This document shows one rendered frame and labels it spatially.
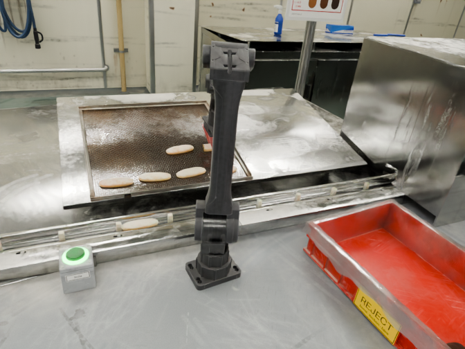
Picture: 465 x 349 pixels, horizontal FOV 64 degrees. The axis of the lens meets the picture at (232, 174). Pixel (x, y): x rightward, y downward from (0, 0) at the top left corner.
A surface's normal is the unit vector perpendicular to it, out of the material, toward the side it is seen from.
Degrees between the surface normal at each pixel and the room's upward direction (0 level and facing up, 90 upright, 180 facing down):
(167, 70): 90
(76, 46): 90
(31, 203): 0
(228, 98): 87
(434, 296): 0
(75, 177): 10
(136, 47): 90
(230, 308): 0
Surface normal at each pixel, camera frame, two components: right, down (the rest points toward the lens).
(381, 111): -0.92, 0.12
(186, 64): 0.37, 0.49
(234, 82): 0.04, 0.45
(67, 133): 0.15, -0.77
